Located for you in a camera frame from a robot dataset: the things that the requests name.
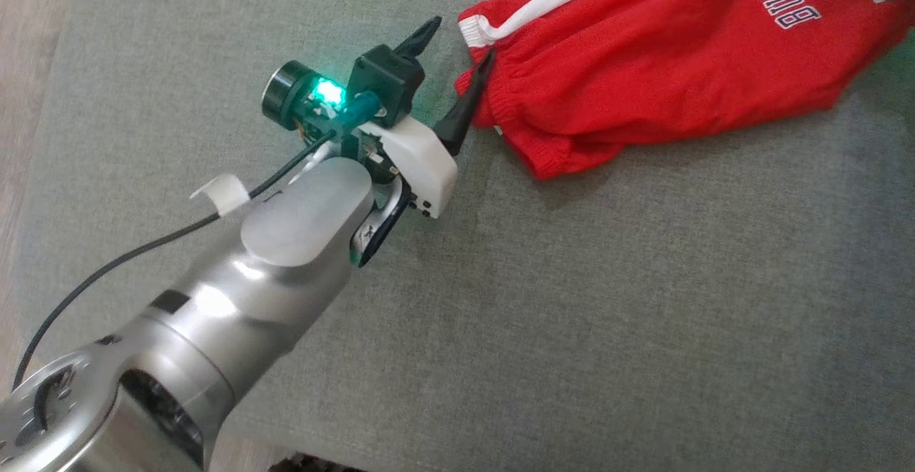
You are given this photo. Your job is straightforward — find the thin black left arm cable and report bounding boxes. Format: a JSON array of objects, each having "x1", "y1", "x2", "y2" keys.
[{"x1": 11, "y1": 131, "x2": 338, "y2": 390}]

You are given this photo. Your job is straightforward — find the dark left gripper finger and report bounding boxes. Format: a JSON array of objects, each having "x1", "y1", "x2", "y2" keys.
[
  {"x1": 394, "y1": 16, "x2": 443, "y2": 59},
  {"x1": 434, "y1": 49, "x2": 497, "y2": 157}
]

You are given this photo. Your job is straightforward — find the grey sofa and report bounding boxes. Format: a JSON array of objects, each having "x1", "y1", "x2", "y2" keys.
[{"x1": 14, "y1": 0, "x2": 915, "y2": 472}]

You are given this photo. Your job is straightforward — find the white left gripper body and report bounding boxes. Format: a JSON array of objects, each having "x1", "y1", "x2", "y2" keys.
[{"x1": 356, "y1": 117, "x2": 459, "y2": 220}]

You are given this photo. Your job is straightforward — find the white cable clip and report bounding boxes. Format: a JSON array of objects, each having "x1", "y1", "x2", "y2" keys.
[{"x1": 189, "y1": 172, "x2": 252, "y2": 217}]

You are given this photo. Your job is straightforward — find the red Bulls shorts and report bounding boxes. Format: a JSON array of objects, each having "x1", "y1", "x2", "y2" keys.
[{"x1": 455, "y1": 0, "x2": 915, "y2": 181}]

